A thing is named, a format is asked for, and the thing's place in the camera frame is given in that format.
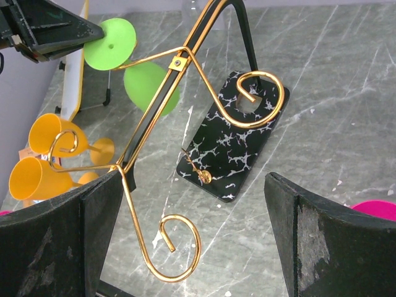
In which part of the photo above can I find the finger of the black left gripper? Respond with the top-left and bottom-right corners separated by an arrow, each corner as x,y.
1,1 -> 105,63

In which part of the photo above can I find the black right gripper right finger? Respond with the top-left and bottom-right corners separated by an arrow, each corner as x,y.
264,172 -> 395,296

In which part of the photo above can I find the pink wine glass back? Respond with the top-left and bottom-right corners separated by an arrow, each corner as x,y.
351,200 -> 395,221

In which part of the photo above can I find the green wine glass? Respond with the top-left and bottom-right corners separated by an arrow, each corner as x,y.
84,18 -> 167,111

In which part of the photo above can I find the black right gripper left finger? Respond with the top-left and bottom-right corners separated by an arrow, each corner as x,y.
1,171 -> 123,296

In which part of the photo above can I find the orange picture book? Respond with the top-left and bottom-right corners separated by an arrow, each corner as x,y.
19,147 -> 48,208

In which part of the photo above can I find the yellow wine glass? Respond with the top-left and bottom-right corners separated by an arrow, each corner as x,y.
28,113 -> 115,166
9,157 -> 98,200

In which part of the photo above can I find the pink wine glass front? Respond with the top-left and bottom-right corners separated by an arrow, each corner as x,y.
0,211 -> 12,216

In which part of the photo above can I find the white gold framed board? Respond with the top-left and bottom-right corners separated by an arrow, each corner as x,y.
54,0 -> 111,122

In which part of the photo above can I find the black gold wine glass rack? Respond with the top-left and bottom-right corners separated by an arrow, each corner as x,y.
48,0 -> 291,283

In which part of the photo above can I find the pink wine glass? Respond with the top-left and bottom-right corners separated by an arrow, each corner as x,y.
0,211 -> 12,216
351,200 -> 395,221

